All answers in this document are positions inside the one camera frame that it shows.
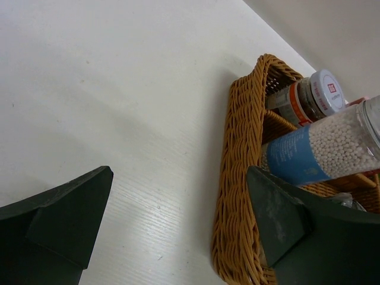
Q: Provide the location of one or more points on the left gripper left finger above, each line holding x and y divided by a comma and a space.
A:
49, 238

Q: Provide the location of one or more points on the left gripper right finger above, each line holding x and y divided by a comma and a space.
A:
308, 239

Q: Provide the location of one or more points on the silver-cap blue-label jar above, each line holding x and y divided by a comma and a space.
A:
339, 145

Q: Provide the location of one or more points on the white-lid dark jam jar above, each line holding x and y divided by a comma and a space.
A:
309, 99

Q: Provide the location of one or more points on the pink-cap spice jar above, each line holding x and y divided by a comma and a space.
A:
357, 101

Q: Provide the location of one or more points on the brown wicker divided tray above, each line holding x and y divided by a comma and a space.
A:
249, 125

